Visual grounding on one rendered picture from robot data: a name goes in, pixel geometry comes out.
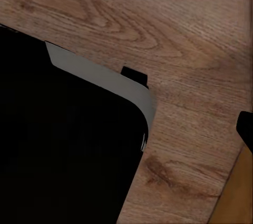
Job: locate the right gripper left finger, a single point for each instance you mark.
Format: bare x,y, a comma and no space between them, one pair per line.
12,129

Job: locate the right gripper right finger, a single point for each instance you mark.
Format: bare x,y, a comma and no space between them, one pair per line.
245,128

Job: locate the door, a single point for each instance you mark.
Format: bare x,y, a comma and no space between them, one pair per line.
235,205

